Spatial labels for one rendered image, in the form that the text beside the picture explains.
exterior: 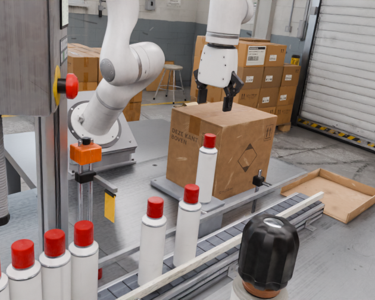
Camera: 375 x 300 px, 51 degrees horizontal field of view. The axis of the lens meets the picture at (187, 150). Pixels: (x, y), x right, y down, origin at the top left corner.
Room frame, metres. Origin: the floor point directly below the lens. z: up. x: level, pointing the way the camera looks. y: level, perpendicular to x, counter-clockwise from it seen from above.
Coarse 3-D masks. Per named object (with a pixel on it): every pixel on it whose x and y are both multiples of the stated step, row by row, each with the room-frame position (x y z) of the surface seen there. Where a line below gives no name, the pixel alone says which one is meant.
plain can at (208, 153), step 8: (208, 136) 1.02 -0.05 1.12; (208, 144) 1.02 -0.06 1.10; (200, 152) 1.03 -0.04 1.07; (208, 152) 1.01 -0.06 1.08; (216, 152) 1.02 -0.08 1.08; (200, 160) 1.02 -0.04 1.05; (208, 160) 1.01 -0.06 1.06; (200, 168) 1.02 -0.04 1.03; (208, 168) 1.01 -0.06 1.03; (200, 176) 1.02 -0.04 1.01; (208, 176) 1.01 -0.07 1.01; (200, 184) 1.02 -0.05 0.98; (208, 184) 1.02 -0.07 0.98; (200, 192) 1.02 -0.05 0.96; (208, 192) 1.02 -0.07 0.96; (200, 200) 1.01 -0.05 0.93; (208, 200) 1.02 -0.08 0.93
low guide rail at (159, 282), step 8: (320, 192) 1.19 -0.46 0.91; (304, 200) 1.12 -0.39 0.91; (312, 200) 1.14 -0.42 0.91; (288, 208) 1.05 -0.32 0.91; (296, 208) 1.07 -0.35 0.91; (280, 216) 1.00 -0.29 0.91; (288, 216) 1.04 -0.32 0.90; (232, 240) 0.85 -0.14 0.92; (240, 240) 0.87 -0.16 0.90; (216, 248) 0.80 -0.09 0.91; (224, 248) 0.82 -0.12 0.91; (200, 256) 0.77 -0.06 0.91; (208, 256) 0.78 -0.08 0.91; (216, 256) 0.80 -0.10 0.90; (184, 264) 0.73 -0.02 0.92; (192, 264) 0.74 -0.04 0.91; (200, 264) 0.76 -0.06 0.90; (168, 272) 0.70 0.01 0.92; (176, 272) 0.70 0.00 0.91; (184, 272) 0.72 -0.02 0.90; (152, 280) 0.66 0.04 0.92; (160, 280) 0.67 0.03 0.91; (168, 280) 0.69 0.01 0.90; (144, 288) 0.64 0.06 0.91; (152, 288) 0.65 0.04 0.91; (128, 296) 0.61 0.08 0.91; (136, 296) 0.62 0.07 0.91
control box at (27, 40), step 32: (0, 0) 0.52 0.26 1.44; (32, 0) 0.53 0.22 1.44; (0, 32) 0.52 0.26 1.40; (32, 32) 0.53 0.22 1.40; (64, 32) 0.66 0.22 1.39; (0, 64) 0.52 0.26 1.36; (32, 64) 0.53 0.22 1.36; (64, 64) 0.65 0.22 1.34; (0, 96) 0.52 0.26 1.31; (32, 96) 0.53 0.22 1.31
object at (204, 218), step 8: (296, 176) 1.20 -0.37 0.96; (304, 176) 1.23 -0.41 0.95; (280, 184) 1.12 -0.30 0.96; (288, 184) 1.16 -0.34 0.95; (256, 192) 1.04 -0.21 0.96; (264, 192) 1.06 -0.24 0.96; (240, 200) 0.98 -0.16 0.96; (248, 200) 1.00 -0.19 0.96; (224, 208) 0.92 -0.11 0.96; (232, 208) 0.95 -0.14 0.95; (208, 216) 0.88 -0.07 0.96; (216, 216) 0.90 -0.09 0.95; (168, 232) 0.78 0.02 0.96; (128, 248) 0.70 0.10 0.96; (136, 248) 0.71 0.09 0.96; (112, 256) 0.67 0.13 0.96; (120, 256) 0.68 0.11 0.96; (104, 264) 0.65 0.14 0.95
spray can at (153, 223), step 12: (156, 204) 0.68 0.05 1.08; (144, 216) 0.70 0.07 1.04; (156, 216) 0.68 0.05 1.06; (144, 228) 0.68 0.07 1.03; (156, 228) 0.67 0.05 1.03; (144, 240) 0.68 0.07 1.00; (156, 240) 0.67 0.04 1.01; (144, 252) 0.68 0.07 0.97; (156, 252) 0.68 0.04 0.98; (144, 264) 0.68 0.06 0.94; (156, 264) 0.68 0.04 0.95; (144, 276) 0.67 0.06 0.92; (156, 276) 0.68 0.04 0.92
